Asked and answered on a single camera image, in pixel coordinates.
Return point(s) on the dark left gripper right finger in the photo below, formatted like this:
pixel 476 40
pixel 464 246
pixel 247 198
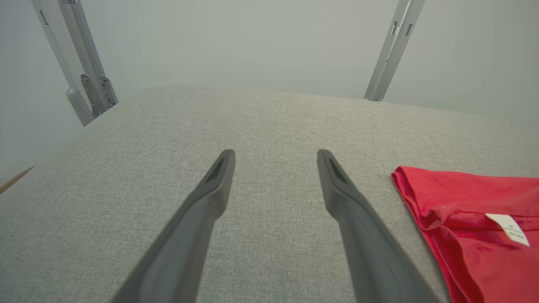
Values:
pixel 370 261

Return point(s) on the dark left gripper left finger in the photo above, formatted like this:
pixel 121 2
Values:
pixel 185 252

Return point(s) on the red shirt with white sleeves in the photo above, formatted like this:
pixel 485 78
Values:
pixel 463 198

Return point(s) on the grey metal frame leg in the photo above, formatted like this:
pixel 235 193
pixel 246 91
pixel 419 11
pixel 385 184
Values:
pixel 82 46
pixel 393 46

